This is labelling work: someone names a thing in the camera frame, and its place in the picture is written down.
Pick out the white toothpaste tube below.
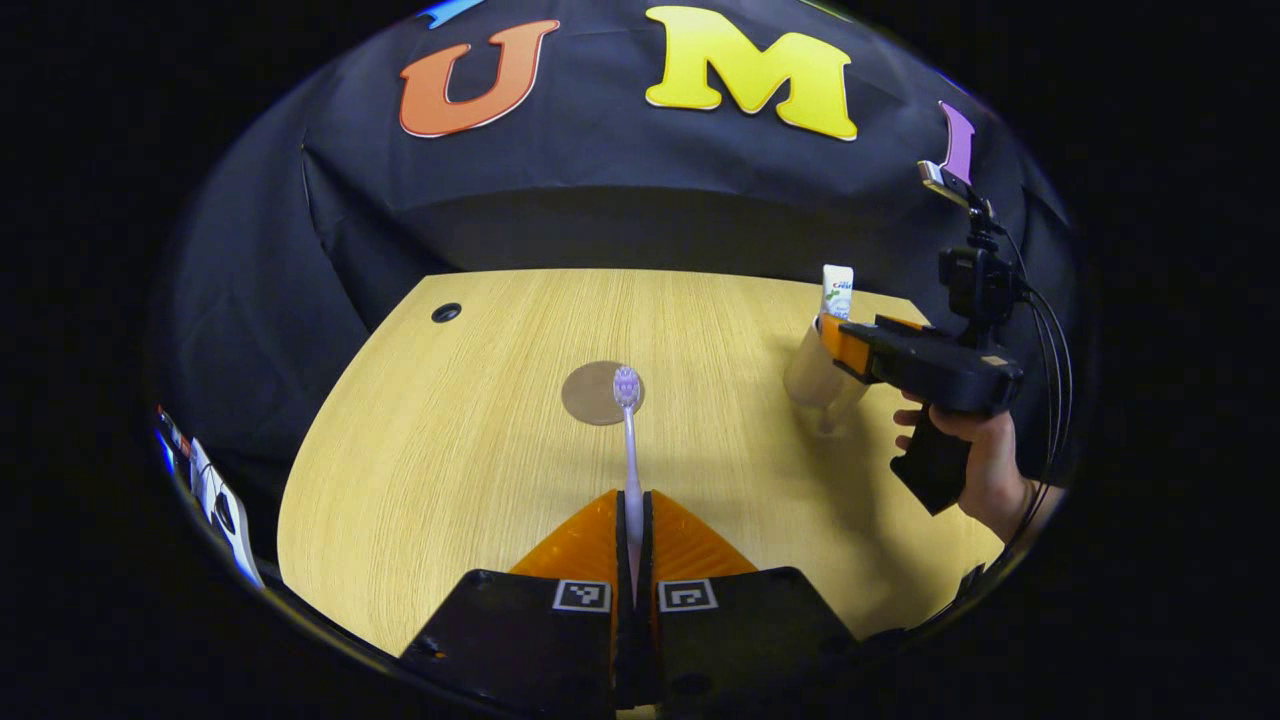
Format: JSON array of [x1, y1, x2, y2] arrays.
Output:
[[820, 264, 855, 321]]

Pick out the round brown coaster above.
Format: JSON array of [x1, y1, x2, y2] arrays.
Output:
[[561, 360, 646, 427]]

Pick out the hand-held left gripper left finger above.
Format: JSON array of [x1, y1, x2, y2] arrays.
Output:
[[400, 488, 641, 713]]

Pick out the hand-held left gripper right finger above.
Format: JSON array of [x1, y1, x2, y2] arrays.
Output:
[[640, 488, 863, 706]]

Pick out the black backdrop cloth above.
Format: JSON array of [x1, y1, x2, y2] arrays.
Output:
[[150, 0, 1081, 561]]

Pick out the pale pink toothbrush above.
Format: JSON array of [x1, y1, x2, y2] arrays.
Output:
[[613, 365, 646, 606]]

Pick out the beige cup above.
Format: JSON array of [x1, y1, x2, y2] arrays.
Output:
[[783, 316, 873, 437]]

